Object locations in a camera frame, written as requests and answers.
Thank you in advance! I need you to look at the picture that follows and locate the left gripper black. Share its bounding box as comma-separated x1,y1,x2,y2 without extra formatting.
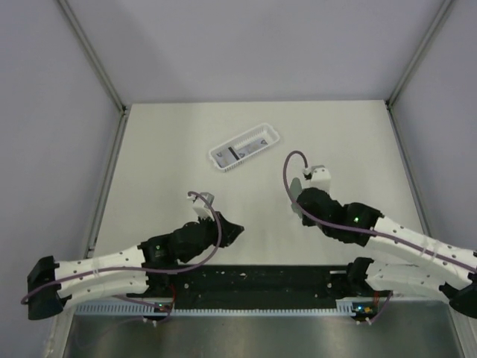
180,210,244,263

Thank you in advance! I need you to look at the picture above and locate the green card holder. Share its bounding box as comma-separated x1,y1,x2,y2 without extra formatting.
289,178,303,219

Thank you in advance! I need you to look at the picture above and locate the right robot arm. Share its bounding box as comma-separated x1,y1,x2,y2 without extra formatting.
290,187,476,318

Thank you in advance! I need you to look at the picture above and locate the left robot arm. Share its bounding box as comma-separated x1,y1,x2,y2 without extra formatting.
21,213,244,321

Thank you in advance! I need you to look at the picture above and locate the card in basket left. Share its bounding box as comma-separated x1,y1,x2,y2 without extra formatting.
213,147,239,168

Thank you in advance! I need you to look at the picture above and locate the card in basket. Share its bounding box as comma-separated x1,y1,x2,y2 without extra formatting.
213,147,239,168
237,138,268,159

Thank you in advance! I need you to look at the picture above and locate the card in basket right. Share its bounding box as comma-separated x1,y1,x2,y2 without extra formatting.
237,138,268,159

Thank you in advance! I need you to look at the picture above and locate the white plastic basket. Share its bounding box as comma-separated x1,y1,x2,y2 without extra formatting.
208,123,281,172

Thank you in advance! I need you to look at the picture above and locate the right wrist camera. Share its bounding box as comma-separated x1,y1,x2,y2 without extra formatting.
303,165,331,193

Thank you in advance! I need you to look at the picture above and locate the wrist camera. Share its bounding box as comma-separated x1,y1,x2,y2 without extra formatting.
187,192,215,220
303,165,331,193

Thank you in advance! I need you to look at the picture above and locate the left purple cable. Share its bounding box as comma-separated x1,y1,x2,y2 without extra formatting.
20,191,224,324

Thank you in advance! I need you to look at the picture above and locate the purple cable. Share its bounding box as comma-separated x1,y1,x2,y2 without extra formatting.
282,151,477,321
20,191,224,324

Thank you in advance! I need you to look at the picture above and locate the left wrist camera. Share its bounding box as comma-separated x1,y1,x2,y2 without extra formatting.
187,192,215,220

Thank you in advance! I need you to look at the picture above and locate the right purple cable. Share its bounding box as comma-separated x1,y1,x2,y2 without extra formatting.
282,151,477,321

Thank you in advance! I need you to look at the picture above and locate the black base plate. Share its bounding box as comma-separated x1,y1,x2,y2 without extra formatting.
147,264,374,310

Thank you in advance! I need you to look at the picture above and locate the white cable duct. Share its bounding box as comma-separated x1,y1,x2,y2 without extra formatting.
75,297,373,316

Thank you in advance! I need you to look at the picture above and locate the left aluminium frame post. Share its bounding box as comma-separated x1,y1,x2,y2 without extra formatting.
54,0,127,114

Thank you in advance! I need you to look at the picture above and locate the aluminium frame post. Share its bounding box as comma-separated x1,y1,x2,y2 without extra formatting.
385,0,457,110
54,0,127,114

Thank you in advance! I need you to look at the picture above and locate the right aluminium frame post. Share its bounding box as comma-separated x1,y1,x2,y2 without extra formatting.
385,0,457,110

